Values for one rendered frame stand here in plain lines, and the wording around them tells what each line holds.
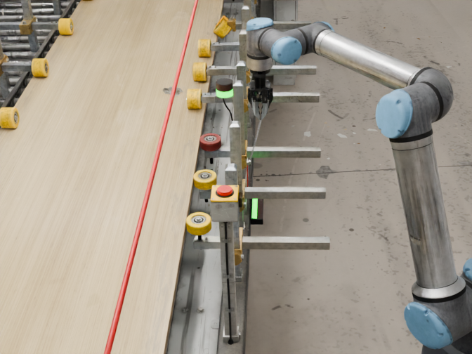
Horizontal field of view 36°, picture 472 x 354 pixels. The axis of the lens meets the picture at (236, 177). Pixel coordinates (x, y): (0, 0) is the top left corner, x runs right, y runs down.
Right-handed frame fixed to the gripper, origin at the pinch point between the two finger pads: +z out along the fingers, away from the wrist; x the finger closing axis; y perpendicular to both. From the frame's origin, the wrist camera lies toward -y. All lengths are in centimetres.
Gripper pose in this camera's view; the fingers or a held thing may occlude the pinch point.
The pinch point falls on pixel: (260, 115)
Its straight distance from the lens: 263.2
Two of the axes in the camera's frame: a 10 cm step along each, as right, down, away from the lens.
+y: -0.4, 5.5, -8.3
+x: 10.0, 0.0, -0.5
